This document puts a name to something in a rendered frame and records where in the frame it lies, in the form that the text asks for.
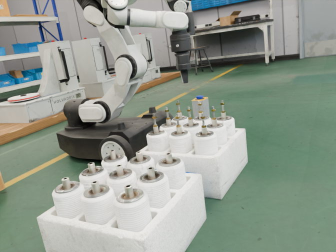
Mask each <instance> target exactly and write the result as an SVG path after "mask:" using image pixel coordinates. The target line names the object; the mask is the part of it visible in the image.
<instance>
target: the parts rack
mask: <svg viewBox="0 0 336 252"><path fill-rule="evenodd" d="M48 2H49V0H47V3H46V5H45V7H44V10H43V12H42V15H43V14H44V12H45V10H46V7H47V5H48ZM32 3H33V7H34V11H35V14H36V15H39V12H38V8H37V4H36V0H32ZM51 3H52V7H53V12H54V16H0V26H31V25H38V28H39V32H40V36H41V41H42V42H44V41H45V38H44V34H43V29H45V30H46V31H47V32H48V33H49V34H50V35H51V36H52V37H54V38H55V39H56V40H57V41H59V40H58V39H57V38H56V37H55V36H53V35H52V34H51V33H50V32H49V31H48V30H47V29H46V28H44V27H43V26H42V25H41V24H42V23H46V22H51V21H56V25H57V30H58V34H59V39H60V41H64V40H63V35H62V31H61V26H60V22H59V17H58V13H57V8H56V3H55V0H51ZM41 21H44V22H41ZM42 28H43V29H42ZM32 57H40V53H39V51H38V52H30V53H21V54H13V55H4V56H0V62H2V61H10V60H17V59H25V58H32ZM39 84H41V79H39V80H34V81H30V82H25V83H21V84H15V85H11V86H7V87H2V88H0V93H4V92H8V91H13V90H17V89H21V88H26V87H30V86H35V85H39Z"/></svg>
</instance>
